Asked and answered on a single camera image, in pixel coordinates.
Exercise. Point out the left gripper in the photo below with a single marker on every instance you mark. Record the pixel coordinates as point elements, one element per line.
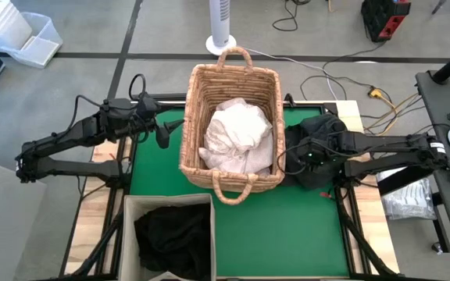
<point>147,125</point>

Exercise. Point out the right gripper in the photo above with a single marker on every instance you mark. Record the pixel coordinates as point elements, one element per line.
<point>322,146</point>

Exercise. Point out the large black garment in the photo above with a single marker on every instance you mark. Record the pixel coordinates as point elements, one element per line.
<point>311,177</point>

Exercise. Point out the white shirt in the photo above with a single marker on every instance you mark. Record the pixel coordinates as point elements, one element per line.
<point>236,125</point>

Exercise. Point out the small black garment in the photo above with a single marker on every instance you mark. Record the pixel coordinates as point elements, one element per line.
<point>174,238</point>

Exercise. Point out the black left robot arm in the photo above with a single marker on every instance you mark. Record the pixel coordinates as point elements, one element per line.
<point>61,136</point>

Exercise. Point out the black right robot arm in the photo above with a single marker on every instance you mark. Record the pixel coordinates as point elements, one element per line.
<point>397,150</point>

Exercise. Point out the black diagonal support bar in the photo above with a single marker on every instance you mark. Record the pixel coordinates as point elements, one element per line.
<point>395,184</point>

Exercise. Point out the green table mat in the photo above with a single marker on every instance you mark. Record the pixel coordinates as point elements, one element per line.
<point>279,234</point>

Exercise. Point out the clear plastic bag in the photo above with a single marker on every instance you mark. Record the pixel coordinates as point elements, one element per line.
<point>408,199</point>

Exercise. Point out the beige fabric storage bin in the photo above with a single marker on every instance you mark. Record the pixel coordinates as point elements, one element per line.
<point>129,234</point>

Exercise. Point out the black side table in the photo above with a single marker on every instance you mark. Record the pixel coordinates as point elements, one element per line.
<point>436,117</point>

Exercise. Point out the white tower fan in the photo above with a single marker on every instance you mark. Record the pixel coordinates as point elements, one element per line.
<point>220,19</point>

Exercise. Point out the clear plastic storage bin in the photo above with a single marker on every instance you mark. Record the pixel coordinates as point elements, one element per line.
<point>39,43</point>

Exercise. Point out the grey panel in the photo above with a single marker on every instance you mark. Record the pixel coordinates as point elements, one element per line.
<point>6,218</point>

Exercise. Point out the black metal table frame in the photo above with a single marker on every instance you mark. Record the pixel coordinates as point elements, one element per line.
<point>350,234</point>

